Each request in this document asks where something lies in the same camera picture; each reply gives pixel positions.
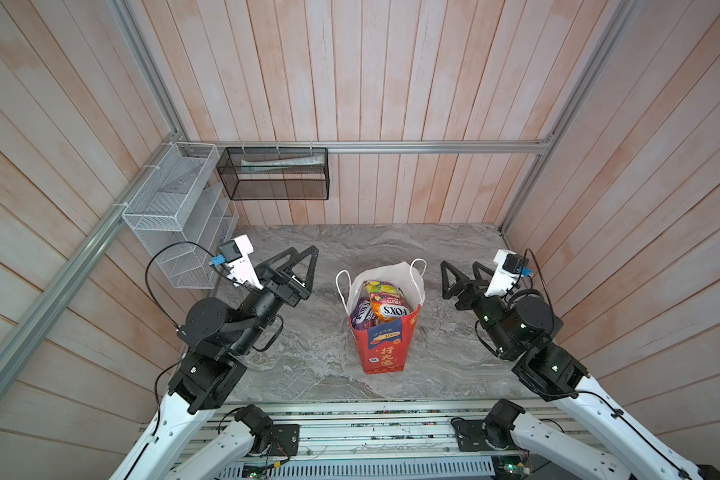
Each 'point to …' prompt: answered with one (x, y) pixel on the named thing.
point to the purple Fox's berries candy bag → (362, 315)
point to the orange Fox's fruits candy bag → (387, 301)
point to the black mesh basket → (275, 173)
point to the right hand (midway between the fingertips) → (457, 264)
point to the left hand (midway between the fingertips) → (311, 258)
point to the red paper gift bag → (383, 349)
